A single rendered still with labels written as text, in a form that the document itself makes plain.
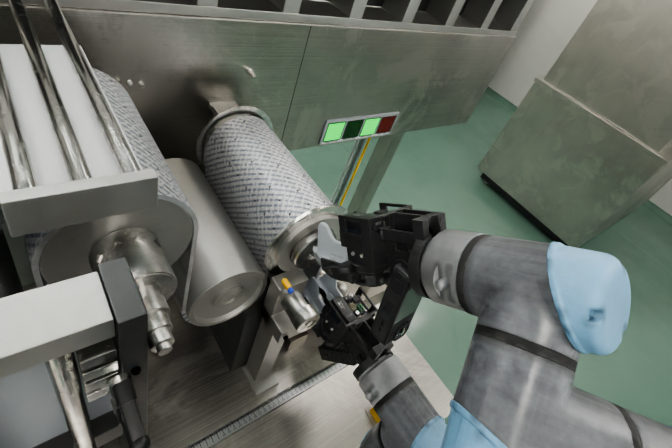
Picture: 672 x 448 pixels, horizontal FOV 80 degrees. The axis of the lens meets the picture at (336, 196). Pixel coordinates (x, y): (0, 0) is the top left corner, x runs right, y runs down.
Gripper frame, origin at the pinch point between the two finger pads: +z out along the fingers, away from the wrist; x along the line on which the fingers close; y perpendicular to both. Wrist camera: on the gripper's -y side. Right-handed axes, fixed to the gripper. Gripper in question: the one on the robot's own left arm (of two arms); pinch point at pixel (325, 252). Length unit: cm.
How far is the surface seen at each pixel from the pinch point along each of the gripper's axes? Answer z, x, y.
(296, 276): 5.7, 2.0, -4.1
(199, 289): 7.2, 15.9, -1.4
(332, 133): 33.5, -30.1, 15.7
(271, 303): 8.2, 5.6, -7.7
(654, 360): 22, -245, -148
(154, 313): -8.0, 24.5, 3.3
